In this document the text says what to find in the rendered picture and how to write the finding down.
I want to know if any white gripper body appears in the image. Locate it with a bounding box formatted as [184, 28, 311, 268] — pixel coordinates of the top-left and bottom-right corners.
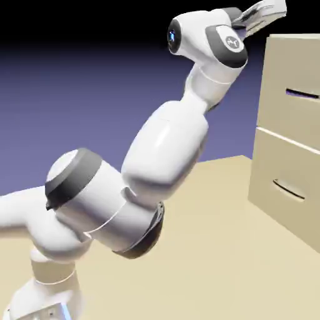
[241, 0, 288, 39]

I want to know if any beige cabinet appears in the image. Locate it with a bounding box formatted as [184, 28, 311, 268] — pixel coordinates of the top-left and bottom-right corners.
[247, 33, 320, 254]

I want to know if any dark curved drawer handle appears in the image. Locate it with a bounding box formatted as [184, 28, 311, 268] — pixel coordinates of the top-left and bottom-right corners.
[285, 87, 320, 99]

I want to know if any beige drawer front with dark handle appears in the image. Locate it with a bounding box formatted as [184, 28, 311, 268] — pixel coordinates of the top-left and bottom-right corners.
[255, 37, 320, 149]

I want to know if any beige drawer front with pale handle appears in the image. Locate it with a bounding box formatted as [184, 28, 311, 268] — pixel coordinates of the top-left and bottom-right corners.
[247, 127, 320, 253]

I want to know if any pale curved drawer handle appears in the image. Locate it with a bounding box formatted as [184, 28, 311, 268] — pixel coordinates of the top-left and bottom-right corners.
[272, 179, 306, 201]

